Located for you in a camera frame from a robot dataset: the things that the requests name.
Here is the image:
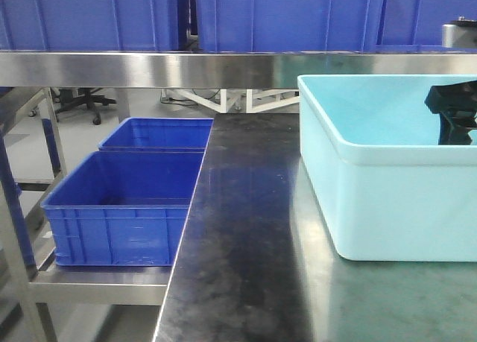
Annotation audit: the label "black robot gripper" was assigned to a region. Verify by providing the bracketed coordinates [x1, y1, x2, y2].
[425, 80, 476, 145]

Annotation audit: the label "blue crate top shelf right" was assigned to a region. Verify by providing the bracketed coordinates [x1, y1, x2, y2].
[195, 0, 384, 52]

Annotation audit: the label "blue crate top shelf left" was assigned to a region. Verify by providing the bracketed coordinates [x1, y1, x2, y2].
[1, 0, 187, 51]

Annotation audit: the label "light blue plastic tub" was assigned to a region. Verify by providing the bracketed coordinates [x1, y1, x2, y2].
[297, 75, 476, 262]

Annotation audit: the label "dark steel work table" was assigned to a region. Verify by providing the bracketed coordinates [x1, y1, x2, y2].
[154, 114, 476, 341]

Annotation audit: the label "far blue floor crate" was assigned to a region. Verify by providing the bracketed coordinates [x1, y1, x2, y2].
[98, 117, 213, 152]

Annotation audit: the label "blue floor crate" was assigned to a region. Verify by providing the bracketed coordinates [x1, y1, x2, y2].
[41, 151, 203, 267]
[98, 117, 213, 152]

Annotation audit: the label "near blue floor crate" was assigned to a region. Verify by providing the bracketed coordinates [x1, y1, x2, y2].
[41, 151, 203, 267]

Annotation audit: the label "black office chair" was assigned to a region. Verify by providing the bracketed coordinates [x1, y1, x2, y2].
[51, 88, 117, 125]

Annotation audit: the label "white frame legs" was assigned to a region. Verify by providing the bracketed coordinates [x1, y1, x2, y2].
[174, 89, 300, 114]

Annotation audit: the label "stainless steel shelf frame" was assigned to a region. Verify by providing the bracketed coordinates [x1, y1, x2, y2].
[1, 51, 476, 341]

